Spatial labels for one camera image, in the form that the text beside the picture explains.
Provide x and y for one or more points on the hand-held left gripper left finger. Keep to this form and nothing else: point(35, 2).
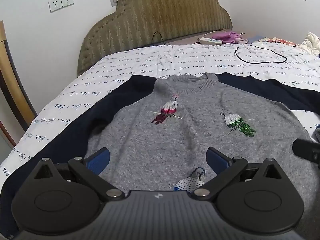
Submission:
point(99, 162)

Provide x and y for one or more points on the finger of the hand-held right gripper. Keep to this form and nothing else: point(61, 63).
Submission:
point(307, 152)

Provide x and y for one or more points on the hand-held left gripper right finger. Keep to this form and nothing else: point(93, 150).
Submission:
point(217, 162)

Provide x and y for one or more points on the grey sweater with navy sleeves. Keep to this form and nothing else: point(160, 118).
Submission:
point(160, 122)

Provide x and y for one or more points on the white puffy jacket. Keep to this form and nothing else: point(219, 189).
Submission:
point(312, 41)

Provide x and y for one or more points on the white script-printed bed blanket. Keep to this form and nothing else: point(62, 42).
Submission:
point(140, 57)

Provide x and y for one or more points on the orange patterned cloth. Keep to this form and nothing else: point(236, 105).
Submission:
point(282, 41)

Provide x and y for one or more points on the gold and black standing panel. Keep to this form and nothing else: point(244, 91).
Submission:
point(15, 80)

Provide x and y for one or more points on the white power strip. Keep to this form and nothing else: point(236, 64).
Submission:
point(210, 41)

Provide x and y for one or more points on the purple cloth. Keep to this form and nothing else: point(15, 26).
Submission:
point(230, 37)

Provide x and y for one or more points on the pink bed sheet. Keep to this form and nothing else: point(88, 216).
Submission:
point(185, 39)

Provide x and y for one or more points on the olive padded headboard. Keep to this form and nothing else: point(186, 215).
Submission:
point(155, 17)

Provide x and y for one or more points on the white wall socket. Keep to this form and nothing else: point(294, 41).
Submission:
point(67, 0)
point(55, 5)

